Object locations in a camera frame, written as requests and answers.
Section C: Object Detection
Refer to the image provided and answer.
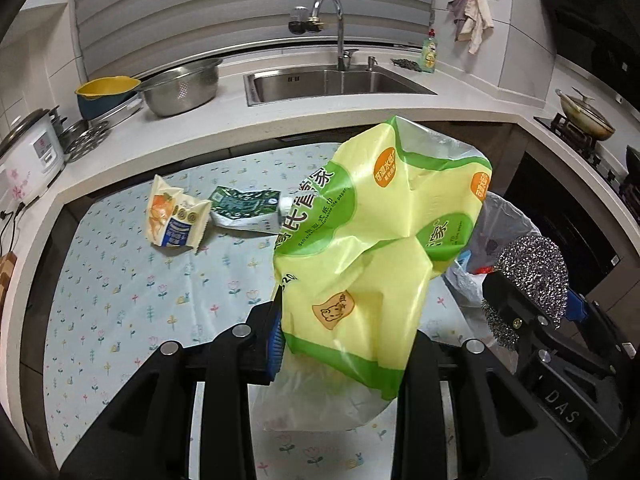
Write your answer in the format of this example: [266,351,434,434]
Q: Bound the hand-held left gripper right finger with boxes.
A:
[395,332,588,480]

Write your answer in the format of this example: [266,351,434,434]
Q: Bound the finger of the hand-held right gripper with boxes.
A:
[565,285,608,332]
[481,270,561,361]

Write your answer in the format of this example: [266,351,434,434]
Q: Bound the cream hanging cloth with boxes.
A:
[455,0,496,56]

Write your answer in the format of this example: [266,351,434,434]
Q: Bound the trash bin with plastic bag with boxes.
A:
[442,190,546,351]

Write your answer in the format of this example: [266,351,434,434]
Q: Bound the floral tablecloth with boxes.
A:
[42,142,471,480]

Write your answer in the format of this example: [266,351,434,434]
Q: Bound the green white crushed carton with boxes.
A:
[207,185,296,235]

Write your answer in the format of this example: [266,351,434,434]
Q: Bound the window blinds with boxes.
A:
[75,0,436,78]

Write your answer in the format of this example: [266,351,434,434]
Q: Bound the small cream snack packet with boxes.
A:
[145,175,213,256]

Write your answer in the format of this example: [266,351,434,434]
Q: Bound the wooden cutting board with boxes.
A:
[0,252,18,311]

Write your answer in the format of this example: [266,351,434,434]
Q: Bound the metal steamer tray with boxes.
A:
[62,120,113,163]

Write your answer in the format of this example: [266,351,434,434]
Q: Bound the steel colander bowl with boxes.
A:
[135,57,224,118]

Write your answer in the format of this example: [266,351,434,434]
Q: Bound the steel wool scrubber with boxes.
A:
[482,234,571,348]

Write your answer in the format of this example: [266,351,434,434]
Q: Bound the wok with food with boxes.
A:
[556,87,617,142]

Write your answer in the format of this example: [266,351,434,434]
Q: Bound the purple hanging cloth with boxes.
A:
[446,0,476,26]

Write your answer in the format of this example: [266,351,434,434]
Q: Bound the white rice cooker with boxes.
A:
[0,107,66,206]

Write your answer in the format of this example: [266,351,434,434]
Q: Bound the steel kitchen sink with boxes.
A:
[243,65,437,108]

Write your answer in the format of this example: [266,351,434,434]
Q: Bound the black range hood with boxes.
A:
[535,0,640,81]

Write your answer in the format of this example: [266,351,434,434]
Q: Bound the yellow blue basin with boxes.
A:
[75,76,143,121]

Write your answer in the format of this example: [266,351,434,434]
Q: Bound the yellow green plastic package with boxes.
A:
[262,115,493,433]

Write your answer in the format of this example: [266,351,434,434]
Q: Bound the black power cord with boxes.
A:
[0,202,26,261]

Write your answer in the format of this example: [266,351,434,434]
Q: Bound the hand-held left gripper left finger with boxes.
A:
[59,302,286,480]

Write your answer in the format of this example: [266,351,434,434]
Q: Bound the chrome faucet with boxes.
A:
[287,0,360,72]

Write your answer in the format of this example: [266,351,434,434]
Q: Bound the green dish soap bottle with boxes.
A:
[419,29,438,73]

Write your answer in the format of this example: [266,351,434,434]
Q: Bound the black gas stove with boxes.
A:
[532,112,640,206]

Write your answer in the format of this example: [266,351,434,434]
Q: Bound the dark cabinet front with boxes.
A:
[500,150,631,301]

